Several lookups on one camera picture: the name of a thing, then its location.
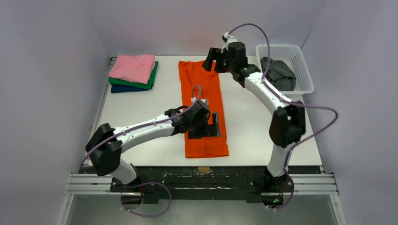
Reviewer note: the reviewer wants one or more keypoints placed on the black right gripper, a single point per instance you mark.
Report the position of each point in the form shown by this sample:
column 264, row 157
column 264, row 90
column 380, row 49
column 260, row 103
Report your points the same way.
column 216, row 62

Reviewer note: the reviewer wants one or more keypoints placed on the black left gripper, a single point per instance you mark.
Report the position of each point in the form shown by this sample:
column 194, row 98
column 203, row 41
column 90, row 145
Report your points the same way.
column 209, row 130

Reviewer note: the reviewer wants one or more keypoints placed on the orange t shirt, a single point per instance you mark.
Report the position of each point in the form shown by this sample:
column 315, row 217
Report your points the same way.
column 196, row 80

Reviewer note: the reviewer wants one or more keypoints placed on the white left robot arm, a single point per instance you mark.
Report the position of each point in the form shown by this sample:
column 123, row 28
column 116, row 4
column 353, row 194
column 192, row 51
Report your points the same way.
column 107, row 144

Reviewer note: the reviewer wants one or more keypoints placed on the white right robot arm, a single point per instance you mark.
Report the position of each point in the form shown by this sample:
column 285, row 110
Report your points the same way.
column 288, row 122

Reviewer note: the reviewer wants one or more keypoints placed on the brown tape piece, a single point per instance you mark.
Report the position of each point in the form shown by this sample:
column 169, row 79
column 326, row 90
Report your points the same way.
column 204, row 169

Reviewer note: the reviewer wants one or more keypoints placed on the grey t shirt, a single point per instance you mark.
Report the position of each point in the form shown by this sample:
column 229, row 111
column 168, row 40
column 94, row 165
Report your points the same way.
column 279, row 74

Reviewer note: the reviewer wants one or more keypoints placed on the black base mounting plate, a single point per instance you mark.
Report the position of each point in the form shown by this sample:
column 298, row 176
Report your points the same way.
column 258, row 171

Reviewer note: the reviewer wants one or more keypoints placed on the pink folded t shirt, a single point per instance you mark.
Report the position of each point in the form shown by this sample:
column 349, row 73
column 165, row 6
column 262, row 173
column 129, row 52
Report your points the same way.
column 133, row 68

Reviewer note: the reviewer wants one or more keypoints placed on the white plastic basket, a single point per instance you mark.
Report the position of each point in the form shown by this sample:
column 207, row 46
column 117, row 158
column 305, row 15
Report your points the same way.
column 293, row 57

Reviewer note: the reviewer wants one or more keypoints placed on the blue folded t shirt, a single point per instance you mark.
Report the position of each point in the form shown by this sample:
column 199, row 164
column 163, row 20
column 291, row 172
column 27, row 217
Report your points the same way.
column 123, row 89

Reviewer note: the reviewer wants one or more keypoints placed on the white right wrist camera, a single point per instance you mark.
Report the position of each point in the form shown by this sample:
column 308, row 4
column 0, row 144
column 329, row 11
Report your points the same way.
column 227, row 39

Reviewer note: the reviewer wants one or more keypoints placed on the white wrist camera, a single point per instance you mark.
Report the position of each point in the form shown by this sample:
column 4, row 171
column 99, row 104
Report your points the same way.
column 203, row 102
column 227, row 39

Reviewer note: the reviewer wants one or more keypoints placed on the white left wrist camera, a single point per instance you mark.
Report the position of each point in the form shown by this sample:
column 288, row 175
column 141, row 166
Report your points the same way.
column 203, row 102

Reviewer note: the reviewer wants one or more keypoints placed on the aluminium frame rail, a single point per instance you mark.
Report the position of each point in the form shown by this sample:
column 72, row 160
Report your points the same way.
column 314, row 183

